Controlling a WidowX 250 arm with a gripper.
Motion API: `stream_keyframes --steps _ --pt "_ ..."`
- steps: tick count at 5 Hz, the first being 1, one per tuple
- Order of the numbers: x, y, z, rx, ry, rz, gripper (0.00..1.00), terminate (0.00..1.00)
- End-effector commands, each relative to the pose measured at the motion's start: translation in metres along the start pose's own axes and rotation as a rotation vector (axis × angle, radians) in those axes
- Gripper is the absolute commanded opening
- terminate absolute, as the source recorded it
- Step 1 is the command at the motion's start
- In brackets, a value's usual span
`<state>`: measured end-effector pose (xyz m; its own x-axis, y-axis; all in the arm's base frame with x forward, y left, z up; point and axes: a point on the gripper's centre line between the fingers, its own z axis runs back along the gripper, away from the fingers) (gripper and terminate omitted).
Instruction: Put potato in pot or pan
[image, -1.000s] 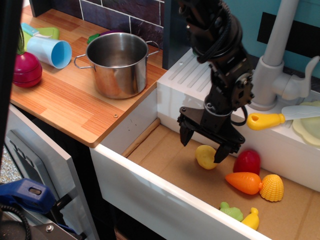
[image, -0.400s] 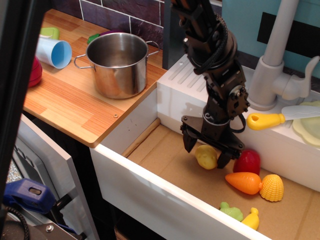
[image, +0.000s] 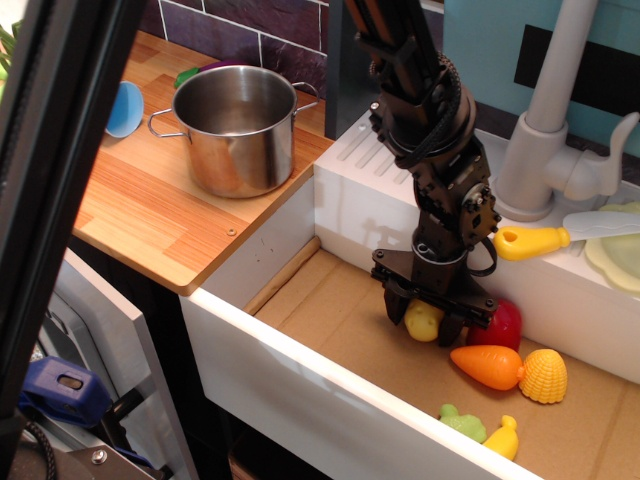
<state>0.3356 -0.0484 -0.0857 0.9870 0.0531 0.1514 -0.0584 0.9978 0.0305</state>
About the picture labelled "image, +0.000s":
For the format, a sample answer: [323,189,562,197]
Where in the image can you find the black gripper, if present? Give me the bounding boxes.
[371,249,498,347]

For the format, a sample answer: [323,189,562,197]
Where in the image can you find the yellow toy potato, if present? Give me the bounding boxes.
[404,299,444,342]

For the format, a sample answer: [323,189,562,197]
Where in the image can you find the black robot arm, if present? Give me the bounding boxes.
[346,1,501,346]

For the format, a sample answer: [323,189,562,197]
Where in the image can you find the stainless steel pot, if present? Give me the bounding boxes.
[148,65,320,199]

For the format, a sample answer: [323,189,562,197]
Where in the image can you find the red toy pepper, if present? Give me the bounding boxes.
[466,299,523,351]

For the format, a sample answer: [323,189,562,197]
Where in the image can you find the orange toy carrot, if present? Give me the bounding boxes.
[450,345,525,391]

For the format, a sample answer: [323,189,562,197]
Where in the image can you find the green toy lettuce piece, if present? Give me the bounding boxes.
[439,403,488,443]

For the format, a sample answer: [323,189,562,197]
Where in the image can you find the yellow toy corn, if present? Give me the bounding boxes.
[519,349,568,404]

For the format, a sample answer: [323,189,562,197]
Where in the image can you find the white toy sink basin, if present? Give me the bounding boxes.
[182,118,639,479]

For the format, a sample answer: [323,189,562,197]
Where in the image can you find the yellow toy banana piece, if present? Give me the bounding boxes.
[483,415,519,461]

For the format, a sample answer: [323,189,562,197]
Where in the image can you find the grey toy faucet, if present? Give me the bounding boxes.
[494,1,639,222]

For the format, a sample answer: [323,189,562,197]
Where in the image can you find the pale green toy plate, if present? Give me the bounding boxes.
[584,201,640,293]

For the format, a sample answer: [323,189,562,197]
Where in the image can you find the grey oven door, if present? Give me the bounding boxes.
[38,250,199,479]

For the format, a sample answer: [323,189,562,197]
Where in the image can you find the purple toy eggplant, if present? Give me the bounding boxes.
[174,59,246,89]

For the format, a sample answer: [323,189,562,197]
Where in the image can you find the light blue plastic cup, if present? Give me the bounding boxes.
[105,81,144,139]

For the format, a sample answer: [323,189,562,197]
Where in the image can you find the blue plastic clamp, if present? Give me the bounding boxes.
[18,356,112,428]

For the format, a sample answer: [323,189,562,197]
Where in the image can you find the magenta wooden toy radish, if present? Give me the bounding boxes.
[0,20,23,81]

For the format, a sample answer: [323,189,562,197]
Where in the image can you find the yellow handled toy knife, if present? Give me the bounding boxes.
[493,210,640,262]

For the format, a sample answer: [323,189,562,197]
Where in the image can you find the black metal bracket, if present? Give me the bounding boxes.
[55,446,171,480]

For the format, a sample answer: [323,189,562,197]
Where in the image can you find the black braided cable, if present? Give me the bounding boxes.
[19,419,59,480]

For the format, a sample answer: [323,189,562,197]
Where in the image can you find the black camera frame post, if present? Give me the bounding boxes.
[1,1,146,475]

